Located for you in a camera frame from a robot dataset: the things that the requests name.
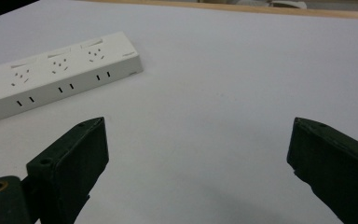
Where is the white power strip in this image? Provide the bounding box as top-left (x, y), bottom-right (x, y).
top-left (0, 31), bottom-right (145, 127)

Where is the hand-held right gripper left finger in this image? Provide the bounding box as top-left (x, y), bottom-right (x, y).
top-left (25, 116), bottom-right (110, 224)

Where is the white object beyond table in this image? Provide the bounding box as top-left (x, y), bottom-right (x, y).
top-left (229, 0), bottom-right (308, 9)

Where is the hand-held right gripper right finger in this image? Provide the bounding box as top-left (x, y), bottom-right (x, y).
top-left (286, 117), bottom-right (358, 224)

